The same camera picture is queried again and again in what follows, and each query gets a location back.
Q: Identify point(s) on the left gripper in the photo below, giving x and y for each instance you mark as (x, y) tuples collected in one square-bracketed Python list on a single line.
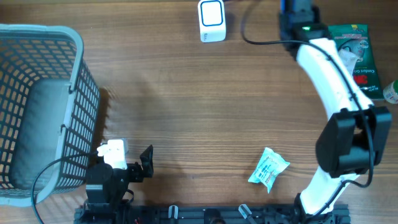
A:
[(138, 175)]

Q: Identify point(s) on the mint wet wipes pack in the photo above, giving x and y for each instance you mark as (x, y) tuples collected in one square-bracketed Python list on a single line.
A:
[(270, 165)]

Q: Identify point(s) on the white carton box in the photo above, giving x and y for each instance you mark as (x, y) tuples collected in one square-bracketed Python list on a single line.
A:
[(349, 60)]

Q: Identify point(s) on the green 3M gloves package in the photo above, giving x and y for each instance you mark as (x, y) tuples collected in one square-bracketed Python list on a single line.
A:
[(355, 38)]

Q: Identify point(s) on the green lid jar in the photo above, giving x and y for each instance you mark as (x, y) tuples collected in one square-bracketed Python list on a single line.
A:
[(390, 92)]

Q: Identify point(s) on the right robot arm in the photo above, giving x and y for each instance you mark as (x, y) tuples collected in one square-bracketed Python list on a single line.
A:
[(353, 140)]

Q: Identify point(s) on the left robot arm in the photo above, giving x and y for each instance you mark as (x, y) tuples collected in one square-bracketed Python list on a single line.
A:
[(106, 187)]

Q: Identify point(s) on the white barcode scanner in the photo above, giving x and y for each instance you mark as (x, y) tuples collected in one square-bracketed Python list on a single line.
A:
[(212, 21)]

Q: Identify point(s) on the grey plastic basket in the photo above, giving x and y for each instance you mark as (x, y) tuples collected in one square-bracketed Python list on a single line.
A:
[(49, 107)]

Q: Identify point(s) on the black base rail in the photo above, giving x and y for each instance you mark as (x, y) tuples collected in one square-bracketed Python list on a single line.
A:
[(267, 214)]

